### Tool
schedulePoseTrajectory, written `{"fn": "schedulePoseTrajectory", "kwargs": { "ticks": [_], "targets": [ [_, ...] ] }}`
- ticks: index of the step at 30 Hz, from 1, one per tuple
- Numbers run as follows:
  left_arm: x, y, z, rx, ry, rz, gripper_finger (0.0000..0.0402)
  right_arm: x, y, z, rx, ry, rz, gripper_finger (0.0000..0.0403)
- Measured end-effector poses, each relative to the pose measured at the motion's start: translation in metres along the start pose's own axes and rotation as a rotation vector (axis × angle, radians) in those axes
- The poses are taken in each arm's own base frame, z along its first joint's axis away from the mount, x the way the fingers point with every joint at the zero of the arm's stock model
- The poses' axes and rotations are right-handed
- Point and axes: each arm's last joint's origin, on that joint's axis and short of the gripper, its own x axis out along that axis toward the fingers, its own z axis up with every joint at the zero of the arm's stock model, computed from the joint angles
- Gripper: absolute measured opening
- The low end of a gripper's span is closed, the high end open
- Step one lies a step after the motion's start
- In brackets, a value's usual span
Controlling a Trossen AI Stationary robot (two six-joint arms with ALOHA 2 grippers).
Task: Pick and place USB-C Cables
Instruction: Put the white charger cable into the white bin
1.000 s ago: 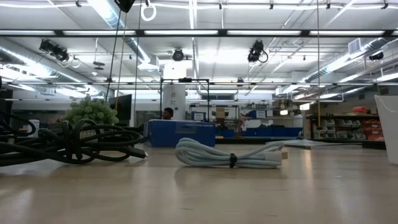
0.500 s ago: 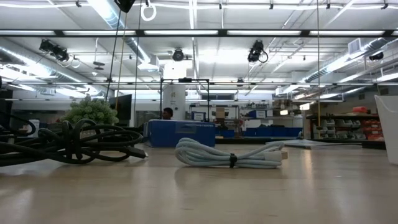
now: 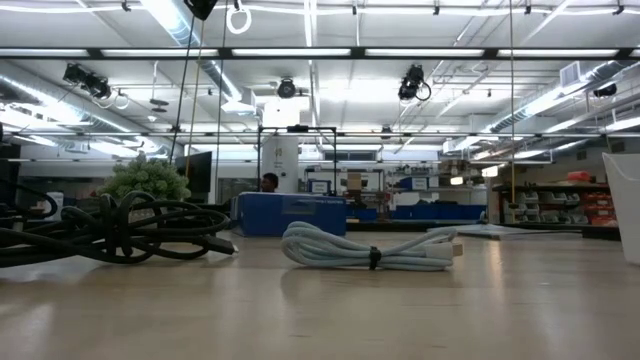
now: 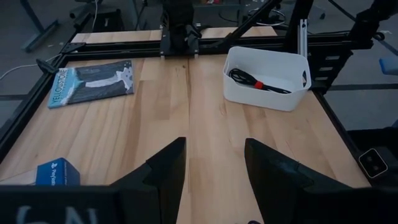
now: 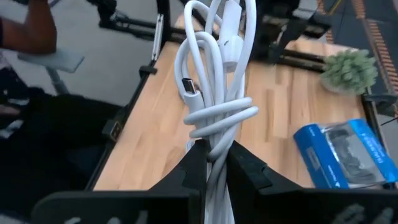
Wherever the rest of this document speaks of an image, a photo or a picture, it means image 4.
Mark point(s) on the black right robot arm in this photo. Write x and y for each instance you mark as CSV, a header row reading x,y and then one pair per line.
x,y
179,28

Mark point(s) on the small table-level camera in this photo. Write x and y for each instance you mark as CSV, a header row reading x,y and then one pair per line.
x,y
373,163

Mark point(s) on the grey desk leg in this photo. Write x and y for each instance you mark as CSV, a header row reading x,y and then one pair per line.
x,y
38,28

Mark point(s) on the white plastic bin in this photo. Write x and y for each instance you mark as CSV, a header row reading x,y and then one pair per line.
x,y
267,93

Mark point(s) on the silver aluminium post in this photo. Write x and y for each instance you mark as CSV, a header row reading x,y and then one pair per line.
x,y
303,37

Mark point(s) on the Yellowstone book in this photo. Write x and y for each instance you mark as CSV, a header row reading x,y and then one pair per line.
x,y
90,82

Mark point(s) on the blue chair seat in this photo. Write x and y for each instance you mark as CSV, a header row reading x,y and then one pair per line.
x,y
388,66

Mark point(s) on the black rig frame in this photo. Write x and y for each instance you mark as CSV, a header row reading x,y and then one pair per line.
x,y
124,48

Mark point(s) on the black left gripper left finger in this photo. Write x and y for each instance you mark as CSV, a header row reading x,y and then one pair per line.
x,y
161,189

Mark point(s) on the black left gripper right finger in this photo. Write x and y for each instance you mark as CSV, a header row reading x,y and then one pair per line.
x,y
273,183

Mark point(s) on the blue PlayStation box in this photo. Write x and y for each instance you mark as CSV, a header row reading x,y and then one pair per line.
x,y
57,172

